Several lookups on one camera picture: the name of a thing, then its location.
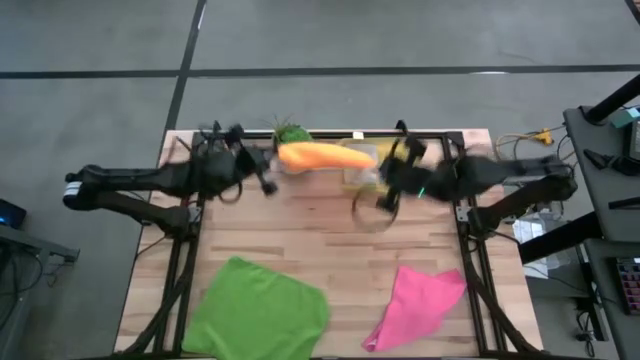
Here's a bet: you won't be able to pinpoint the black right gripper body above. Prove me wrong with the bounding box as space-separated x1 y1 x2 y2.
384 142 436 199

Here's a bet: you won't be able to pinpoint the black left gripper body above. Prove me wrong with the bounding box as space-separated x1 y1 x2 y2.
212 144 266 194

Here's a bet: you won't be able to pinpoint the grey microfiber towel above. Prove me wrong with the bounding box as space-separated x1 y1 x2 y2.
343 143 384 186

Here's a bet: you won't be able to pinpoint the orange microfiber towel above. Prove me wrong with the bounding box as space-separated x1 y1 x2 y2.
276 141 379 175

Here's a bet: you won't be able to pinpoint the pink microfiber towel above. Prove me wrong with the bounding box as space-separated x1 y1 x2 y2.
360 264 468 354

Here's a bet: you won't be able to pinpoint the green microfiber towel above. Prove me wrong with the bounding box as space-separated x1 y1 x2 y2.
181 255 332 360

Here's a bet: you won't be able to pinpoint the succulent in white patterned pot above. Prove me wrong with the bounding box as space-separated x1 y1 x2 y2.
264 113 315 147

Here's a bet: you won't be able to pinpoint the yellow plastic bin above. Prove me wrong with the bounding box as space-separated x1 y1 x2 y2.
338 137 419 196

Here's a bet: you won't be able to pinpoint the white papers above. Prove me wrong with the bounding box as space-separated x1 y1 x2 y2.
512 212 554 279

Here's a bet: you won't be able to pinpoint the black desk beam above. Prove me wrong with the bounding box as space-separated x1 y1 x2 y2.
517 211 605 265

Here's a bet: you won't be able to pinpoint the black handheld tool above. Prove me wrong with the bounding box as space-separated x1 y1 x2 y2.
582 148 640 177

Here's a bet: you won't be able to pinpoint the grey side desk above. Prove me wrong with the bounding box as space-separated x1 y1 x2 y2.
563 104 640 245

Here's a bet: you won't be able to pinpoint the black flat bar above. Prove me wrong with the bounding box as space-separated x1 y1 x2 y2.
608 196 640 211

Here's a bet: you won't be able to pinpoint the black diagonal pole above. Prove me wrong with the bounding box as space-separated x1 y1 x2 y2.
584 73 640 125

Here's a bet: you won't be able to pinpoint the teal box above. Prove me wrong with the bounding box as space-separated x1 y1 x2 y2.
610 106 640 129

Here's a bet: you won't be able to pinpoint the grey metal desk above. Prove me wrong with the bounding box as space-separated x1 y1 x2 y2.
0 223 81 360

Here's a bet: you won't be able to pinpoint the blue-lit black device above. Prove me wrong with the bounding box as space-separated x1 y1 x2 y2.
0 198 28 231

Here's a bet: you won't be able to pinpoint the grey keyboard desk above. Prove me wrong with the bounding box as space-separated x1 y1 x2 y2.
582 238 640 360

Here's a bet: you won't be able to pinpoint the black power strip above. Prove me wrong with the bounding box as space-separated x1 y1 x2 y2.
574 297 610 344

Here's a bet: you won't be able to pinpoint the black keyboard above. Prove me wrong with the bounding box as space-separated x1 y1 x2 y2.
615 256 640 316

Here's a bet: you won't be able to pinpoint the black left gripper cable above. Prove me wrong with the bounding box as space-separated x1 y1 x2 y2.
218 177 245 205

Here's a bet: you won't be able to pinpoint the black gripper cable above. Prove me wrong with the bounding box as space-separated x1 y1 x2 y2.
350 187 401 234
218 177 245 205

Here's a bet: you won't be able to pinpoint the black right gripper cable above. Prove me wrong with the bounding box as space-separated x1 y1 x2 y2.
350 187 401 234

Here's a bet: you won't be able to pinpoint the yellow cable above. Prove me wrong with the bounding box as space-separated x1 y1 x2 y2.
494 127 557 160

